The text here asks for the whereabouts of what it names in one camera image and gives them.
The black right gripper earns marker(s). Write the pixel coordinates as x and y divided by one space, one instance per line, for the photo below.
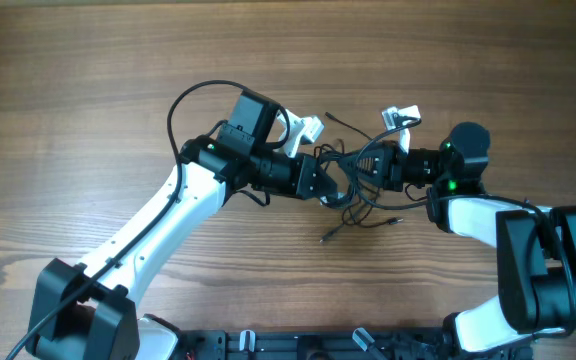
389 165

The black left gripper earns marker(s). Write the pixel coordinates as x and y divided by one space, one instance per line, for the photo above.
311 166

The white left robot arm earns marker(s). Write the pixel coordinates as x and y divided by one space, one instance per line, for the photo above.
88 310

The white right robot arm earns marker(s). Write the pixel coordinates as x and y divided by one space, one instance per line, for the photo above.
535 246

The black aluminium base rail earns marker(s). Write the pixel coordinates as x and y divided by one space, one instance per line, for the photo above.
399 344

